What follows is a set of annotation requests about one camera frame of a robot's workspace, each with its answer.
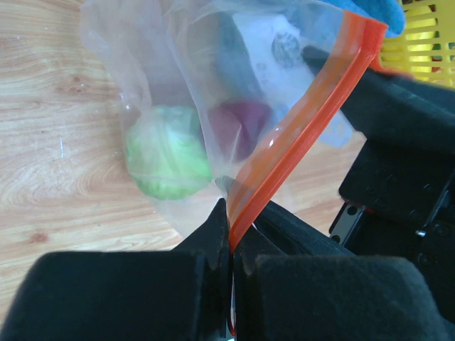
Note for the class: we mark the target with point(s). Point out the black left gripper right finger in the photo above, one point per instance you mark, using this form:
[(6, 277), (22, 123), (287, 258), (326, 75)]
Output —
[(294, 283)]

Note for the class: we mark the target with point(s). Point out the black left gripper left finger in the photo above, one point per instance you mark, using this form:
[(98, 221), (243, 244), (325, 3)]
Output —
[(180, 294)]

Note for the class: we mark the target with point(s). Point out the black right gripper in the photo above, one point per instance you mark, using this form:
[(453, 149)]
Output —
[(399, 192)]

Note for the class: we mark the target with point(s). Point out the green cabbage toy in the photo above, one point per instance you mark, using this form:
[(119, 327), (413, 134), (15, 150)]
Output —
[(165, 153)]

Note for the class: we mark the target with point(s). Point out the purple eggplant toy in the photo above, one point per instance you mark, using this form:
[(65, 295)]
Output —
[(237, 127)]

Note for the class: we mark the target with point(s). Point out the clear zip top bag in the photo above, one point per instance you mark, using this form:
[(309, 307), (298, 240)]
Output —
[(225, 98)]

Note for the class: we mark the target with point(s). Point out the yellow plastic basket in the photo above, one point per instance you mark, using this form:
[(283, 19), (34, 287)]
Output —
[(425, 50)]

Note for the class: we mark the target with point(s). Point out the blue crumpled cloth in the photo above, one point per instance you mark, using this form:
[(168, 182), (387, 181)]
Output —
[(388, 12)]

